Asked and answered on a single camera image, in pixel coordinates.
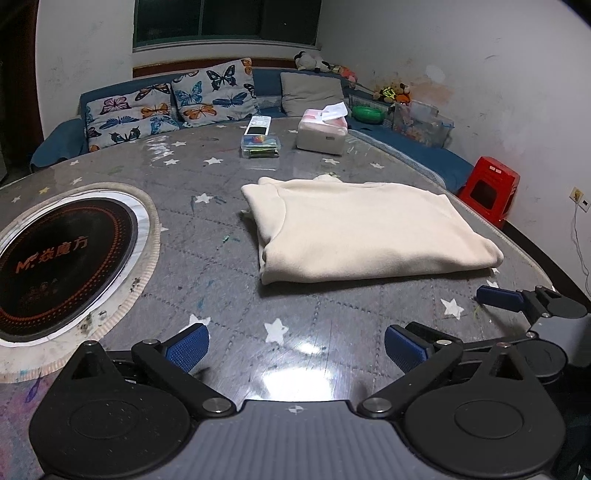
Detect yellow orange plush toys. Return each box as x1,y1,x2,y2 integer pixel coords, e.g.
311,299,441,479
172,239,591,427
373,82,412,104

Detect white wall socket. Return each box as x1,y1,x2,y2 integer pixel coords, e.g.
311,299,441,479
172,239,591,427
569,187,590,212

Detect clear plastic toy bin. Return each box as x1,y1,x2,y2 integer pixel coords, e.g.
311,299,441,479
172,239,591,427
393,100,455,148

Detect clear box of cards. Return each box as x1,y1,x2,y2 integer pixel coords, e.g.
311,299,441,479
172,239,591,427
240,135,281,158

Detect white remote control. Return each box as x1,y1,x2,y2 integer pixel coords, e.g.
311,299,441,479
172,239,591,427
245,115,271,136

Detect blue sofa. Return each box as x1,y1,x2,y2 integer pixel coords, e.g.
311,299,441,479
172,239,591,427
29,66,476,195

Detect red plastic stool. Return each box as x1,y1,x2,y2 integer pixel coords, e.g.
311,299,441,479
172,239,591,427
459,156,520,229

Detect green bowl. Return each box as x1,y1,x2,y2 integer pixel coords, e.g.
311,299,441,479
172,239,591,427
352,105,387,125

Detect butterfly pillow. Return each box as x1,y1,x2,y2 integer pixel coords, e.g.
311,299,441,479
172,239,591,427
85,83,181,152
171,58,259,127

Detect dark window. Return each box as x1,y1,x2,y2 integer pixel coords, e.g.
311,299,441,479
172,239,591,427
133,0,322,47

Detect pink white tissue box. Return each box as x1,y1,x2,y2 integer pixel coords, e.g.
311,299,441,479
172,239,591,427
295,102,349,156

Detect grey star tablecloth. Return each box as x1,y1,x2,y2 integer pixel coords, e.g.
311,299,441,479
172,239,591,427
0,117,555,480

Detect round black induction cooker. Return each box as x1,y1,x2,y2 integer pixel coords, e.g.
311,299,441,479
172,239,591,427
1,182,160,383

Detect right butterfly pillow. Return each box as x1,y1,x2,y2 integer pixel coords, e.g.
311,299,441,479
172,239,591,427
171,58,259,127

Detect grey cushion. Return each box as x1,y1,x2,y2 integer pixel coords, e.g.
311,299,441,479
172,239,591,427
280,72,344,117

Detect cream garment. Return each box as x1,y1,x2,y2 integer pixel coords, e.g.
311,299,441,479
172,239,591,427
242,175,504,285

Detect left butterfly pillow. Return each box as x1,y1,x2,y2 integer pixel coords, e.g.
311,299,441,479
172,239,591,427
85,83,181,152

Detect black white plush toy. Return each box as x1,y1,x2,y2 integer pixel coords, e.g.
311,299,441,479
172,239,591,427
294,51,332,73

